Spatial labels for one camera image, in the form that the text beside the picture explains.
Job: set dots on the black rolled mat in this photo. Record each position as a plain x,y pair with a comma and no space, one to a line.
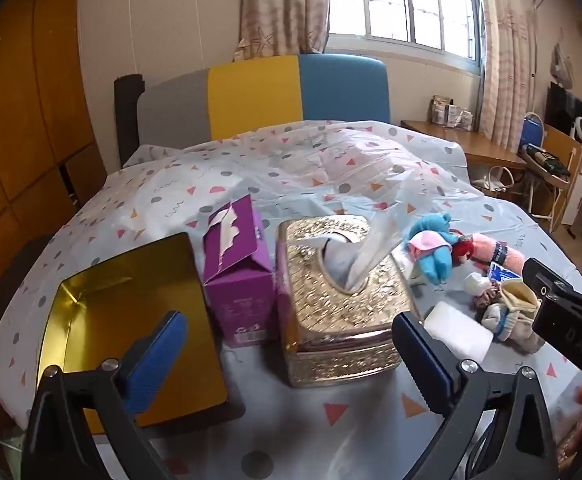
128,120

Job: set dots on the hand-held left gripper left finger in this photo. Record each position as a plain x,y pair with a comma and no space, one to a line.
156,355

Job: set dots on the grey yellow blue headboard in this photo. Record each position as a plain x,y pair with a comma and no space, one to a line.
251,95

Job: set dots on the window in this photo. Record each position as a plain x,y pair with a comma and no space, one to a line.
406,5

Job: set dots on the gold metal tin tray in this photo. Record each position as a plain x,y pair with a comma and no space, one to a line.
121,270

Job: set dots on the white knotted socks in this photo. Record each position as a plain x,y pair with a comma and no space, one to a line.
516,305

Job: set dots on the blue plush doll pink dress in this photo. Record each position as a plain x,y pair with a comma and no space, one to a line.
433,260

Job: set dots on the dark brown sofa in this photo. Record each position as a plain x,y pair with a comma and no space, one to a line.
31,270

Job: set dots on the beige patterned curtain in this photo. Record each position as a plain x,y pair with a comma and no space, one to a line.
508,60
281,10

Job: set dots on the purple tissue box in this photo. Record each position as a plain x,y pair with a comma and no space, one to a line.
241,285

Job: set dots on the printed plastic tablecloth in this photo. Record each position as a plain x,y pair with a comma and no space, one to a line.
271,170

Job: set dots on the wooden wardrobe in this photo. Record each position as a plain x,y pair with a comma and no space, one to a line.
21,110

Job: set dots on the blue tissue packet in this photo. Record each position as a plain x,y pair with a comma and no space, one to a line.
503,272

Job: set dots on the black monitor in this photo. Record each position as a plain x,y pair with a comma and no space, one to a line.
568,107

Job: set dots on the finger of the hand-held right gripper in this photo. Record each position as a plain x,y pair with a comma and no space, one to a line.
546,280

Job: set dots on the wooden desk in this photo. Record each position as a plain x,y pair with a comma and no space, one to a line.
471,146

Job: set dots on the small printed boxes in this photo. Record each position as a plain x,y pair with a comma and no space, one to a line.
451,115

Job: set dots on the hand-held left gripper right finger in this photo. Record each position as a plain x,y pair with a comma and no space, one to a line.
421,355

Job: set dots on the pink towel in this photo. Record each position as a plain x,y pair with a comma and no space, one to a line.
491,252

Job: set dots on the gold embossed tissue box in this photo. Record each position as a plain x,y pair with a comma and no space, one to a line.
331,320

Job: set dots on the blue folding chair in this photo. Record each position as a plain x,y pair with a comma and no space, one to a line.
533,130

